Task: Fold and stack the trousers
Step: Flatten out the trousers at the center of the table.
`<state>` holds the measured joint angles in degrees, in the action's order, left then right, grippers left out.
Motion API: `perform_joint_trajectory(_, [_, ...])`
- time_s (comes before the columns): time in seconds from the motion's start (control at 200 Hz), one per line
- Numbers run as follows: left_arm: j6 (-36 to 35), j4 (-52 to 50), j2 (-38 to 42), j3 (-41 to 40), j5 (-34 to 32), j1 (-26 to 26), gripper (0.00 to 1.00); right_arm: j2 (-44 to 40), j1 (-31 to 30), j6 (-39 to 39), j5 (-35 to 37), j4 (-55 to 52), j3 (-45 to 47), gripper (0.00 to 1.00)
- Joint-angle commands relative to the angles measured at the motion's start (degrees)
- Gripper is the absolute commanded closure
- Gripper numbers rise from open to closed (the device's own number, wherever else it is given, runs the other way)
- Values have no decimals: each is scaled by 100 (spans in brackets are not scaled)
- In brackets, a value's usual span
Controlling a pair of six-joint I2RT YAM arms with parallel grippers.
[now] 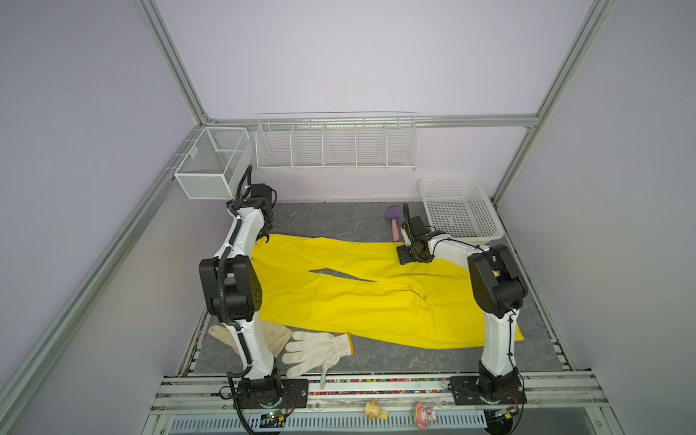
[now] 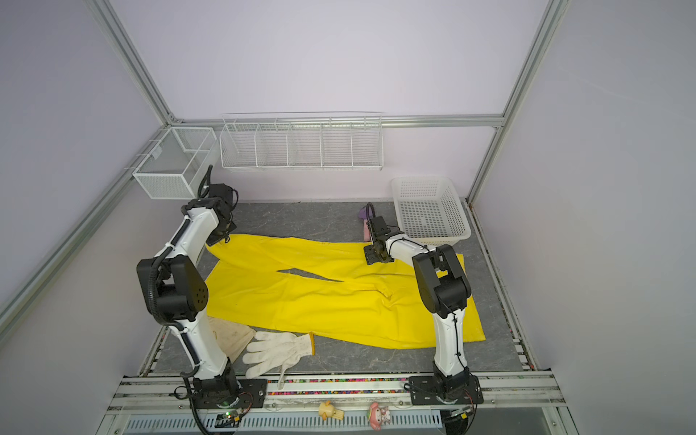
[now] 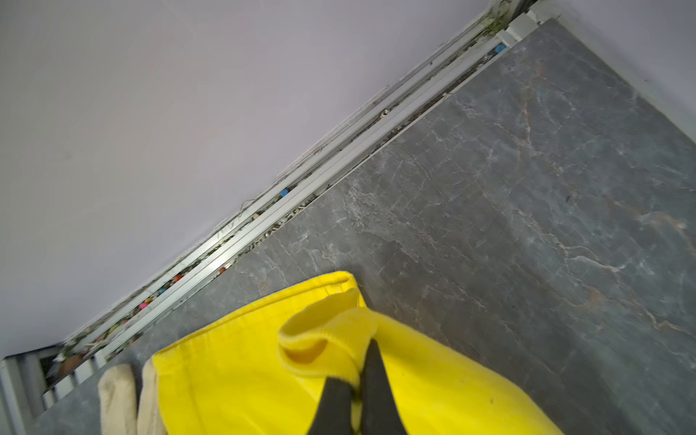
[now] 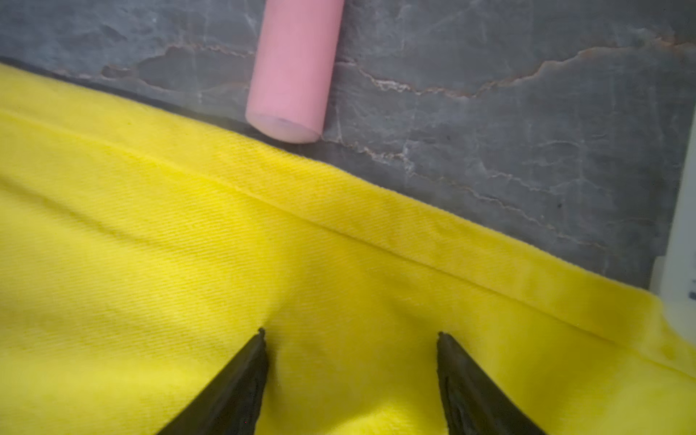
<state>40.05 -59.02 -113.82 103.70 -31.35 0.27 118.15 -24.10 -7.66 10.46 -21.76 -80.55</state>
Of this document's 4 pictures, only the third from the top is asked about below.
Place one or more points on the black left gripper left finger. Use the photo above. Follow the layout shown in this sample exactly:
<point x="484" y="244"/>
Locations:
<point x="334" y="412"/>

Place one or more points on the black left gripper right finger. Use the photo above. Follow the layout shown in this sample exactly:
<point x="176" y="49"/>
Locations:
<point x="380" y="414"/>

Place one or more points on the yellow trousers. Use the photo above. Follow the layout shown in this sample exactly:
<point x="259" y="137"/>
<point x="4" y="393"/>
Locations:
<point x="262" y="368"/>

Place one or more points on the beige leather work glove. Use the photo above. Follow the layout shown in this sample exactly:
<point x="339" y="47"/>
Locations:
<point x="120" y="411"/>

